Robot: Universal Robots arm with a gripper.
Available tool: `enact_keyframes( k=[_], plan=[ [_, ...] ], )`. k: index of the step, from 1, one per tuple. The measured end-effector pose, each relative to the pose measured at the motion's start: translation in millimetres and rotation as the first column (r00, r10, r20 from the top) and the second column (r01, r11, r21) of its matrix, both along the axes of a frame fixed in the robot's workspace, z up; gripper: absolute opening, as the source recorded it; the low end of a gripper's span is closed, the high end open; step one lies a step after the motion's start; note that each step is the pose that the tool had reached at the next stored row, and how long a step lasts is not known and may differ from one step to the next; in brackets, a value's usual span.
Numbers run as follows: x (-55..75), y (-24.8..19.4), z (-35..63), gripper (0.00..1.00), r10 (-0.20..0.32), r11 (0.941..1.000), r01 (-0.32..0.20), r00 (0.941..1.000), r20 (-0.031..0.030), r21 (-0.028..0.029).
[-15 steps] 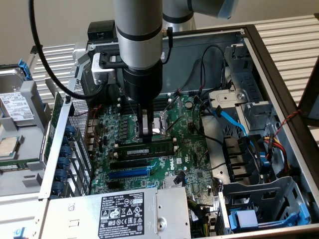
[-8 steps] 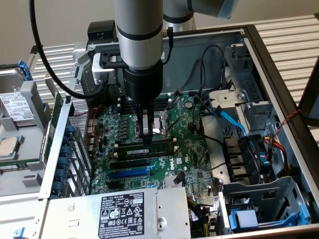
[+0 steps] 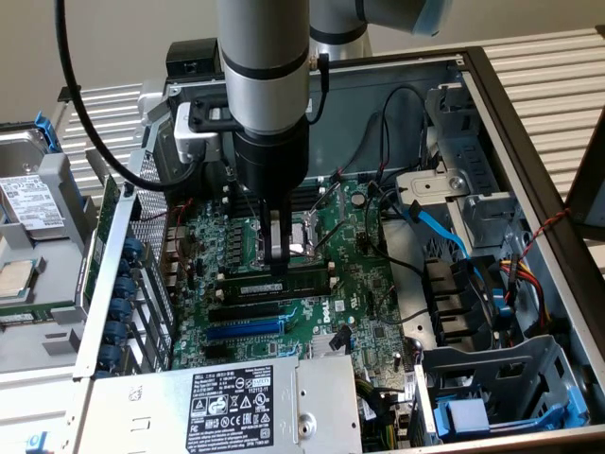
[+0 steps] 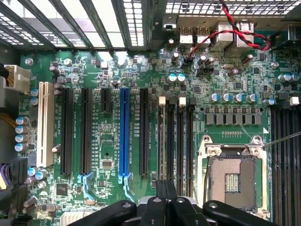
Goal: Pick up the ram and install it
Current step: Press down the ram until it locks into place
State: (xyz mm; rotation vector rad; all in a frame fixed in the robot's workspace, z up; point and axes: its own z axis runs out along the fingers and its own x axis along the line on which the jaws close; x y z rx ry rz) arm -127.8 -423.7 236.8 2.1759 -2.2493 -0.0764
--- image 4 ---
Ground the white power connector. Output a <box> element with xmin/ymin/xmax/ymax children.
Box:
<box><xmin>3</xmin><ymin>65</ymin><xmax>32</xmax><ymax>94</ymax></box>

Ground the green Dell motherboard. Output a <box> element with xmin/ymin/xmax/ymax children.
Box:
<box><xmin>20</xmin><ymin>46</ymin><xmax>301</xmax><ymax>226</ymax></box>

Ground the red black twisted wire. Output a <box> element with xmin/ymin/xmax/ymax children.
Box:
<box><xmin>185</xmin><ymin>0</ymin><xmax>271</xmax><ymax>69</ymax></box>

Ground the blue expansion slot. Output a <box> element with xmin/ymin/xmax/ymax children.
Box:
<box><xmin>118</xmin><ymin>87</ymin><xmax>132</xmax><ymax>185</ymax></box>

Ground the silver chipset heatsink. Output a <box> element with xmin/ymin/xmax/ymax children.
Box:
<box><xmin>60</xmin><ymin>210</ymin><xmax>86</xmax><ymax>226</ymax></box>

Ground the black RAM slot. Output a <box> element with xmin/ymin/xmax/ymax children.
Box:
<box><xmin>157</xmin><ymin>95</ymin><xmax>167</xmax><ymax>181</ymax></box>
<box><xmin>187</xmin><ymin>96</ymin><xmax>197</xmax><ymax>197</ymax></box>
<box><xmin>292</xmin><ymin>96</ymin><xmax>301</xmax><ymax>226</ymax></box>
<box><xmin>282</xmin><ymin>103</ymin><xmax>293</xmax><ymax>226</ymax></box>
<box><xmin>176</xmin><ymin>93</ymin><xmax>187</xmax><ymax>197</ymax></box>
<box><xmin>270</xmin><ymin>103</ymin><xmax>282</xmax><ymax>226</ymax></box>
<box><xmin>166</xmin><ymin>96</ymin><xmax>176</xmax><ymax>181</ymax></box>

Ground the black plug connector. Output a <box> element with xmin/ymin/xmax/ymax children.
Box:
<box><xmin>10</xmin><ymin>157</ymin><xmax>28</xmax><ymax>187</ymax></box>

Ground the open grey PC case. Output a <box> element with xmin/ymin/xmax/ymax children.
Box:
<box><xmin>0</xmin><ymin>0</ymin><xmax>301</xmax><ymax>57</ymax></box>

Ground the long black expansion slot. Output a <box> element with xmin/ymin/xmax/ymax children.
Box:
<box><xmin>139</xmin><ymin>87</ymin><xmax>150</xmax><ymax>176</ymax></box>
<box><xmin>79</xmin><ymin>87</ymin><xmax>93</xmax><ymax>176</ymax></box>
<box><xmin>60</xmin><ymin>87</ymin><xmax>74</xmax><ymax>176</ymax></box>

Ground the white expansion slot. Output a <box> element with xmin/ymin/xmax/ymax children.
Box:
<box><xmin>37</xmin><ymin>81</ymin><xmax>55</xmax><ymax>168</ymax></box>

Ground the short black expansion slot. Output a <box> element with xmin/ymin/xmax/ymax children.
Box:
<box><xmin>100</xmin><ymin>88</ymin><xmax>112</xmax><ymax>114</ymax></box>

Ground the silver CPU socket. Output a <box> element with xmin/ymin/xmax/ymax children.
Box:
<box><xmin>196</xmin><ymin>134</ymin><xmax>271</xmax><ymax>220</ymax></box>

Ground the thin metal locking lever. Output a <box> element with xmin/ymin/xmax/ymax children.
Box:
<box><xmin>261</xmin><ymin>131</ymin><xmax>301</xmax><ymax>148</ymax></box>

